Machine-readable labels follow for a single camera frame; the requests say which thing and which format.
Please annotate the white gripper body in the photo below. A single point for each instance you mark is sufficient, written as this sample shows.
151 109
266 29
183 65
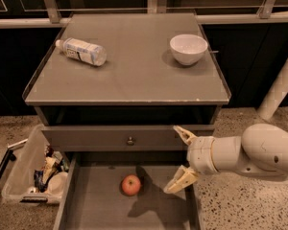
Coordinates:
200 153

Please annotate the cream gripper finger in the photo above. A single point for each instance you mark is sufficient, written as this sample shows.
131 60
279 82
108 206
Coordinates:
186 136
183 178

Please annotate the red apple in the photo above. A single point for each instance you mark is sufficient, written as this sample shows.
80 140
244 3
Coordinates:
131 185

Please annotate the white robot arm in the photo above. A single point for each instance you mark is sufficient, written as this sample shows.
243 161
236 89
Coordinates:
260 152

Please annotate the round metal drawer knob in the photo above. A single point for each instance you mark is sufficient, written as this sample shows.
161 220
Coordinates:
130 141

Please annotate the grey drawer cabinet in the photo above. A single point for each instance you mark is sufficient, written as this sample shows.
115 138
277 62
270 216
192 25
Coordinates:
140 84

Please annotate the open middle drawer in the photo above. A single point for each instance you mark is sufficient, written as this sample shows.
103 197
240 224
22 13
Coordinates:
93 198

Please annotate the closed top drawer front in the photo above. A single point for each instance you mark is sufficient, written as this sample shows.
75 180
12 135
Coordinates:
112 138

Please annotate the white ceramic bowl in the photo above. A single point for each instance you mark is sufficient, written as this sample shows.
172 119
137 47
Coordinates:
188 49

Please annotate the white lid in bin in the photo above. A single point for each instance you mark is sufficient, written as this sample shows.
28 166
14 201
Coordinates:
56 184

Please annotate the snack packets in bin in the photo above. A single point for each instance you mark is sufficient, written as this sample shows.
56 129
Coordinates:
54 163

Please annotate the clear plastic water bottle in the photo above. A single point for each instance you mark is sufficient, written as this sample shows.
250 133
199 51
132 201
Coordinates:
92 54

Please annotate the clear plastic storage bin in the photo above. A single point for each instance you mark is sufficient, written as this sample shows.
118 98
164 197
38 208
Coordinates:
20 183

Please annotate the metal railing frame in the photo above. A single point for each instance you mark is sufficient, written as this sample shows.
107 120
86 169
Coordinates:
58 13

